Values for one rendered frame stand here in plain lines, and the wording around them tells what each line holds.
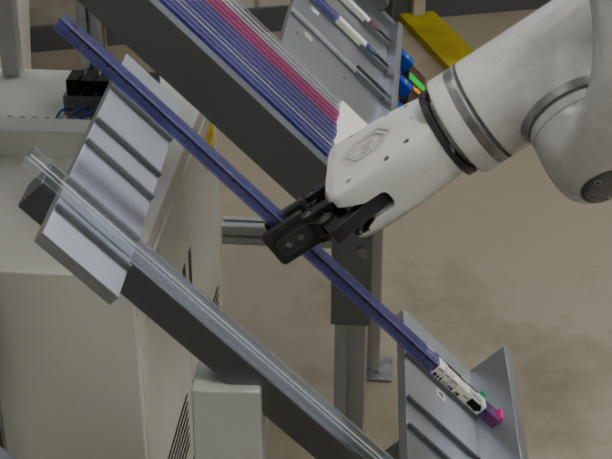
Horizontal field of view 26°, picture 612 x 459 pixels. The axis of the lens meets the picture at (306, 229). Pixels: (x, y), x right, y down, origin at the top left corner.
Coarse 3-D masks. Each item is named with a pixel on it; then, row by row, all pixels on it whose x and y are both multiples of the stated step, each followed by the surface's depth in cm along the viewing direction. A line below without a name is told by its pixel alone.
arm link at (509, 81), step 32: (576, 0) 96; (512, 32) 99; (544, 32) 97; (576, 32) 96; (480, 64) 99; (512, 64) 97; (544, 64) 96; (576, 64) 95; (480, 96) 98; (512, 96) 97; (544, 96) 96; (512, 128) 99
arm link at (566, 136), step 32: (608, 0) 86; (608, 32) 86; (608, 64) 87; (576, 96) 94; (608, 96) 88; (544, 128) 95; (576, 128) 91; (608, 128) 90; (544, 160) 96; (576, 160) 92; (608, 160) 92; (576, 192) 95; (608, 192) 95
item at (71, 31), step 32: (64, 32) 101; (96, 64) 102; (128, 96) 103; (224, 160) 106; (256, 192) 107; (320, 256) 109; (352, 288) 110; (384, 320) 111; (416, 352) 113; (480, 416) 115
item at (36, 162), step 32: (32, 160) 93; (64, 192) 95; (96, 224) 96; (128, 256) 97; (160, 256) 98; (192, 288) 99; (224, 320) 99; (256, 352) 100; (288, 384) 102; (320, 416) 103; (352, 448) 104
